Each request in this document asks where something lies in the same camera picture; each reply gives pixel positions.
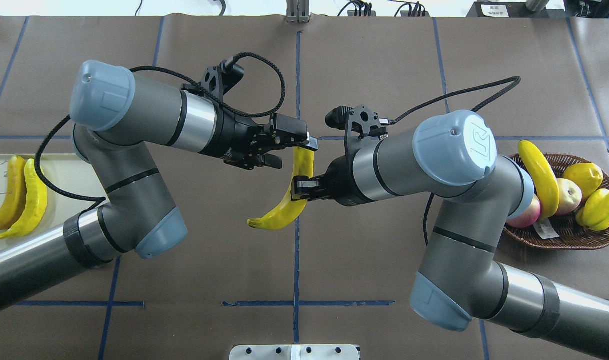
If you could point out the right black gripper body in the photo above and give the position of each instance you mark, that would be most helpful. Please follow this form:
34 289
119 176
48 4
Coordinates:
340 182

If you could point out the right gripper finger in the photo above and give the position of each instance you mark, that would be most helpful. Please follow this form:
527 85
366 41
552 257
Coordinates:
308 189

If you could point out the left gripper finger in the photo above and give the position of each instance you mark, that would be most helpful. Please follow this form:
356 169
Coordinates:
270 160
310 143

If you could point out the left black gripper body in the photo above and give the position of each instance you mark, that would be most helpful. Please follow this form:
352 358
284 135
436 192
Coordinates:
233 133

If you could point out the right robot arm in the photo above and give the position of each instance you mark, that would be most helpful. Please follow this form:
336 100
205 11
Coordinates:
454 156

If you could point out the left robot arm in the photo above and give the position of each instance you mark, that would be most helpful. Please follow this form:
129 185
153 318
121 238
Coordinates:
116 112

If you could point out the white bear tray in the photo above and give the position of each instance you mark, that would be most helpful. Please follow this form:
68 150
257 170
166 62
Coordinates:
69 173

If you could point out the pale red apple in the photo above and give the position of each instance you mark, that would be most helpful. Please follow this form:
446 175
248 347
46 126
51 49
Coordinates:
529 216

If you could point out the yellow lemon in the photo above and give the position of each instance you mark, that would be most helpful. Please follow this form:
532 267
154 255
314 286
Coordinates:
588 176

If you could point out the yellow starfruit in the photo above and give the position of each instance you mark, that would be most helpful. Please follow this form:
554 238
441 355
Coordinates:
595 213

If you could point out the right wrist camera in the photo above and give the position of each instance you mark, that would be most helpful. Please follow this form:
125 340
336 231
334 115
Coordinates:
361 126

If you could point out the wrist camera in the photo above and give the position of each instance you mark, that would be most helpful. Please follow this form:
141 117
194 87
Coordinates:
361 126
219 80

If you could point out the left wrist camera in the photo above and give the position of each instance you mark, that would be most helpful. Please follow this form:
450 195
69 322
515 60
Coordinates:
219 80

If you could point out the aluminium frame post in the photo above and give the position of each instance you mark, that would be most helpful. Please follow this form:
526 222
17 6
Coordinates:
298 11

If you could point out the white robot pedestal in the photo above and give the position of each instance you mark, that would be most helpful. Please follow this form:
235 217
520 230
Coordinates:
331 351

